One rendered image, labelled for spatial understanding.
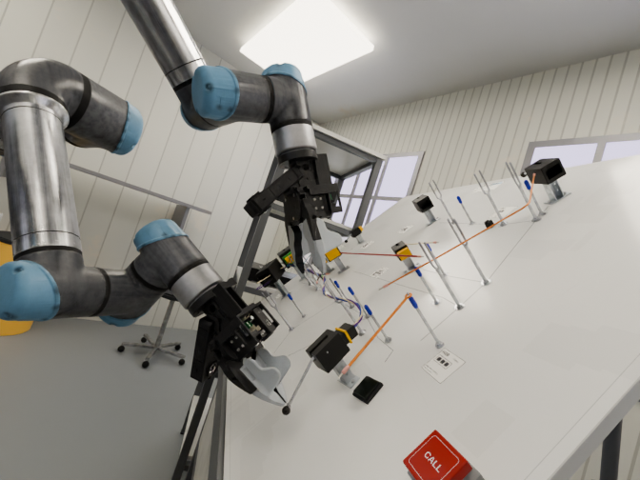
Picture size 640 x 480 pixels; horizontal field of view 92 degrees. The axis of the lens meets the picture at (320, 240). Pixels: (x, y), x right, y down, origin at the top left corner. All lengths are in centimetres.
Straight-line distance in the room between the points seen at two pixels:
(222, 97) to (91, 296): 34
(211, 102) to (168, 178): 314
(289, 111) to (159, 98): 320
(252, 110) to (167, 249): 26
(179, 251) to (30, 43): 329
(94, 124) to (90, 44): 300
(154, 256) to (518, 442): 53
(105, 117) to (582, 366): 85
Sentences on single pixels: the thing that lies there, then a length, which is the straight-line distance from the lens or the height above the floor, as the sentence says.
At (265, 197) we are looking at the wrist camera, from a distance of 51.
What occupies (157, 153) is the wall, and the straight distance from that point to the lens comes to 364.
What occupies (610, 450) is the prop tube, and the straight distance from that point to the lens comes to 80.
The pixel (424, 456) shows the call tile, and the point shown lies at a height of 111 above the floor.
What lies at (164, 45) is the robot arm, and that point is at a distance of 66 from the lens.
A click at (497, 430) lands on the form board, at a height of 116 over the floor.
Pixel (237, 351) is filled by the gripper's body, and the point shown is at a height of 109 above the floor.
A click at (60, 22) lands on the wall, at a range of 380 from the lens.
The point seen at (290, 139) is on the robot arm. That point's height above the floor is 144.
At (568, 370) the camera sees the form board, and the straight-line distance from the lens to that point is 47.
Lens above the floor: 127
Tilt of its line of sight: 3 degrees up
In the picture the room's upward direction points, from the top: 18 degrees clockwise
